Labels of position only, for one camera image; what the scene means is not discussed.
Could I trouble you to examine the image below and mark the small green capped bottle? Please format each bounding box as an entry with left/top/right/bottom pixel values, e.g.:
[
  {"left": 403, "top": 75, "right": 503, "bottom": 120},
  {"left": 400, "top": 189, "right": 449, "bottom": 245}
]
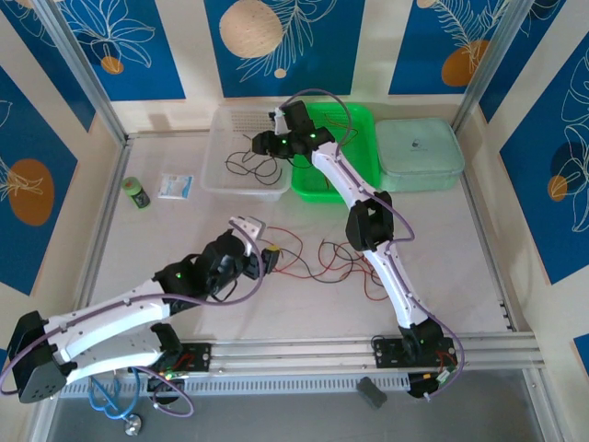
[{"left": 121, "top": 175, "right": 152, "bottom": 209}]

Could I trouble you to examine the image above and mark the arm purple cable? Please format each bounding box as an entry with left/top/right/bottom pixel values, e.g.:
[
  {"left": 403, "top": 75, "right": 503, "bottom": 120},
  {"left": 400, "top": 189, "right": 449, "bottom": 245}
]
[
  {"left": 0, "top": 219, "right": 268, "bottom": 418},
  {"left": 284, "top": 88, "right": 468, "bottom": 403}
]

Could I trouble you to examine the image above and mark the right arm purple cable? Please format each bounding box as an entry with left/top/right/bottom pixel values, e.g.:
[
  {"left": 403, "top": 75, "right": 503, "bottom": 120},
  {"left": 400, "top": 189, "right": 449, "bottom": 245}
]
[{"left": 284, "top": 88, "right": 468, "bottom": 403}]

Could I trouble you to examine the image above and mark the green plastic basket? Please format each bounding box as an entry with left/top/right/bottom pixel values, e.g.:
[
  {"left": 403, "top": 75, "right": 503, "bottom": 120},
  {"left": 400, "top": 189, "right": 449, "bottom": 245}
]
[{"left": 290, "top": 102, "right": 382, "bottom": 204}]

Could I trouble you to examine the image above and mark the white blue sachet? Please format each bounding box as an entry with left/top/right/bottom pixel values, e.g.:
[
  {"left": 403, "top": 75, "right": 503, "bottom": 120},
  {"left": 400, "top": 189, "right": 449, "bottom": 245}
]
[{"left": 156, "top": 172, "right": 197, "bottom": 200}]

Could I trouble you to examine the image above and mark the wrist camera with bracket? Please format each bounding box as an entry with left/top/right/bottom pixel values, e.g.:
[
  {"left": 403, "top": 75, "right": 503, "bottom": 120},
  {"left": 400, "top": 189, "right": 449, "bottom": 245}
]
[
  {"left": 270, "top": 99, "right": 317, "bottom": 136},
  {"left": 202, "top": 215, "right": 267, "bottom": 273}
]

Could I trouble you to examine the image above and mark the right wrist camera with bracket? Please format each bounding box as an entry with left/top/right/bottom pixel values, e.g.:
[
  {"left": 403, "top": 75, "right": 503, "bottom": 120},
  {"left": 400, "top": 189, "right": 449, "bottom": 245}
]
[{"left": 270, "top": 99, "right": 317, "bottom": 136}]

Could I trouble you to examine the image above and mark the thin black cable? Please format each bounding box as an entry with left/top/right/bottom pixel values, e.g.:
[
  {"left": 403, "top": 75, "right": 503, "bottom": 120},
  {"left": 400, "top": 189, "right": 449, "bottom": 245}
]
[
  {"left": 264, "top": 248, "right": 375, "bottom": 286},
  {"left": 225, "top": 146, "right": 283, "bottom": 186}
]

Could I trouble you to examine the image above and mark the black electronics box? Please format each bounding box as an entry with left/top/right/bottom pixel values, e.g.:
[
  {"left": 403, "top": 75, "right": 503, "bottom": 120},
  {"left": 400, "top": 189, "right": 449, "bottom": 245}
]
[
  {"left": 146, "top": 370, "right": 188, "bottom": 400},
  {"left": 407, "top": 368, "right": 459, "bottom": 401}
]

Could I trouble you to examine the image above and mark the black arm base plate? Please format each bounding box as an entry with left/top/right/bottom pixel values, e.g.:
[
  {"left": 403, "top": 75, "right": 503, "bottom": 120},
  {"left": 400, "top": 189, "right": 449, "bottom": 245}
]
[
  {"left": 370, "top": 337, "right": 459, "bottom": 370},
  {"left": 163, "top": 342, "right": 214, "bottom": 374}
]

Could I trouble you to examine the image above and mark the aluminium front rail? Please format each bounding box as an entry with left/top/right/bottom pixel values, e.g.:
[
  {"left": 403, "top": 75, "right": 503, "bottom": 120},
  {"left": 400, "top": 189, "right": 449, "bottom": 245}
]
[{"left": 39, "top": 337, "right": 548, "bottom": 378}]

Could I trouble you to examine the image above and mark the clear plastic basket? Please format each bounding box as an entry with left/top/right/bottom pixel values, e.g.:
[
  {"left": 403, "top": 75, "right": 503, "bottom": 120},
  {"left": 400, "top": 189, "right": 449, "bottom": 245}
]
[{"left": 200, "top": 106, "right": 295, "bottom": 204}]

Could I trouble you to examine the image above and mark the aluminium corner post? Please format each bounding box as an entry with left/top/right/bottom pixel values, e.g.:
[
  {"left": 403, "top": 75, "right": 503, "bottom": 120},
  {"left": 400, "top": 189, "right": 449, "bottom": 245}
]
[
  {"left": 34, "top": 0, "right": 130, "bottom": 145},
  {"left": 452, "top": 0, "right": 531, "bottom": 135}
]

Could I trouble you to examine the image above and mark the blue cable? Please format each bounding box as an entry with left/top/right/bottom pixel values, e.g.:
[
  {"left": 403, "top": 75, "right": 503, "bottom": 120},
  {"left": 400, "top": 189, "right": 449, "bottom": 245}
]
[{"left": 88, "top": 366, "right": 142, "bottom": 421}]

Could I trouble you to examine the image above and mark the grey slotted cable duct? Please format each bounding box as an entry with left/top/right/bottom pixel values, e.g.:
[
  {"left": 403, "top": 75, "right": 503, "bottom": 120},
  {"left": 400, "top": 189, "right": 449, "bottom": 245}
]
[{"left": 57, "top": 372, "right": 411, "bottom": 399}]

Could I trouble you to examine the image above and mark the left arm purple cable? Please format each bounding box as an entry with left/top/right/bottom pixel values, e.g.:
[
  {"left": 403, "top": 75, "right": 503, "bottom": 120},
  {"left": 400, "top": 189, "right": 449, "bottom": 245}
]
[{"left": 0, "top": 219, "right": 268, "bottom": 418}]

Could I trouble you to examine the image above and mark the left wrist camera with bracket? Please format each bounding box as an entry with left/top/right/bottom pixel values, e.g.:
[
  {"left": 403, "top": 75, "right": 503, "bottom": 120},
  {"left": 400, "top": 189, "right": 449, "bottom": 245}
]
[{"left": 202, "top": 215, "right": 267, "bottom": 273}]

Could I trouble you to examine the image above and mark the dark grey block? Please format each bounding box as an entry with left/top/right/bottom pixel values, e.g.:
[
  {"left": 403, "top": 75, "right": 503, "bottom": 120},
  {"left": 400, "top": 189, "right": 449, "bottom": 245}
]
[{"left": 356, "top": 376, "right": 388, "bottom": 410}]

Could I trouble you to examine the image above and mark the pale green lidded container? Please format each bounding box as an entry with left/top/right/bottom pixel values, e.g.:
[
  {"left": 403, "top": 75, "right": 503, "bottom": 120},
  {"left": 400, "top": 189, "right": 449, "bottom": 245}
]
[{"left": 375, "top": 118, "right": 466, "bottom": 193}]

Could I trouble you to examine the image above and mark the aluminium side rail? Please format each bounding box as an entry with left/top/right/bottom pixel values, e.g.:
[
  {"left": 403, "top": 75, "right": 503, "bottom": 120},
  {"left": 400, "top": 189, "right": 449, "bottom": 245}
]
[
  {"left": 461, "top": 176, "right": 520, "bottom": 333},
  {"left": 68, "top": 136, "right": 135, "bottom": 343}
]

